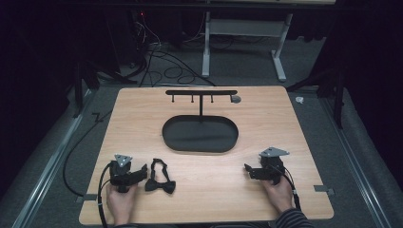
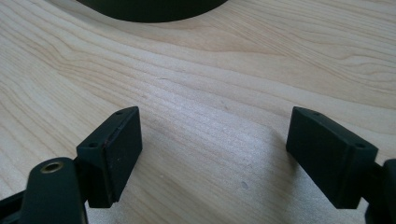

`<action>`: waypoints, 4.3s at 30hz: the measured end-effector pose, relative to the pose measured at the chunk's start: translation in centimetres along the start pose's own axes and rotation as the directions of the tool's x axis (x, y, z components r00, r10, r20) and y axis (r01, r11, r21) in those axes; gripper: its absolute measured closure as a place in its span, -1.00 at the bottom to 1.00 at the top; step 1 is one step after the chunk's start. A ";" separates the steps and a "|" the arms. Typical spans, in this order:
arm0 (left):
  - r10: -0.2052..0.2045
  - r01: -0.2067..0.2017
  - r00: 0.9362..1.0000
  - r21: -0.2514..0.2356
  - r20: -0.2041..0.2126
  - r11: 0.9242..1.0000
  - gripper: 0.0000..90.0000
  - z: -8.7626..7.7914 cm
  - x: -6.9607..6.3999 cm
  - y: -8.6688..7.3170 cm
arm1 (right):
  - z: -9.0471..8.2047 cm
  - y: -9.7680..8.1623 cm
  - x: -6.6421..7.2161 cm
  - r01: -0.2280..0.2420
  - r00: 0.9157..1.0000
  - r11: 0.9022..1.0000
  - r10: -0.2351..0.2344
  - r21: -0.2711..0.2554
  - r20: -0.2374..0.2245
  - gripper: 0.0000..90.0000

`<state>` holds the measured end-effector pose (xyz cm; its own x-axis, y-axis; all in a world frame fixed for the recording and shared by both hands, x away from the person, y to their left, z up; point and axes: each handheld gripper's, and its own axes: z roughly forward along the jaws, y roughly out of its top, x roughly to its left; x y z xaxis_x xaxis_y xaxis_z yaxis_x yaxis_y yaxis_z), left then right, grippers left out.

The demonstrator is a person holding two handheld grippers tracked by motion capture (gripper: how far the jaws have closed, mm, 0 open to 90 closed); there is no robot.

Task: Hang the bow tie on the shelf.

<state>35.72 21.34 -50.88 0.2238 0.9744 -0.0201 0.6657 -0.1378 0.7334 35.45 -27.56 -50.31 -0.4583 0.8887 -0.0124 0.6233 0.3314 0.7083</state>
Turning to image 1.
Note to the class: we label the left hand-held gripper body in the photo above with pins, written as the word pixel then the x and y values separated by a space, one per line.
pixel 120 175

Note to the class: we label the person's right hand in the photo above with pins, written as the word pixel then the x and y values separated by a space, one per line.
pixel 280 196

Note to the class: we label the small grey round object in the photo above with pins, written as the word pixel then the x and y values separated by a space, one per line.
pixel 235 99

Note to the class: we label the white metal desk frame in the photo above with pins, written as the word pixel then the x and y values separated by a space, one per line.
pixel 244 28

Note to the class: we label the small white crumpled object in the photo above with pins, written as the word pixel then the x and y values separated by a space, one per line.
pixel 299 99

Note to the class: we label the black tripod stand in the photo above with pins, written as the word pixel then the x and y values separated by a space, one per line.
pixel 332 88
pixel 83 85

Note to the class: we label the person's left hand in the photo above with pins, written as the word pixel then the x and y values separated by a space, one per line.
pixel 122 204

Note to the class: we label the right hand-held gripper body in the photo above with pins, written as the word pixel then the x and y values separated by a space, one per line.
pixel 272 169

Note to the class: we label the metal floor rail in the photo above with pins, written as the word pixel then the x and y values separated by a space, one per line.
pixel 47 171
pixel 351 152

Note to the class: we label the grey tape strip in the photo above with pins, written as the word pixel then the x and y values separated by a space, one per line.
pixel 323 189
pixel 86 198

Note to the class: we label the black hanger stand with tray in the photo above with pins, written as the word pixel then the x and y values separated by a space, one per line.
pixel 199 134

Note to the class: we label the black bow tie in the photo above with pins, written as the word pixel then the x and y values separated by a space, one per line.
pixel 164 186

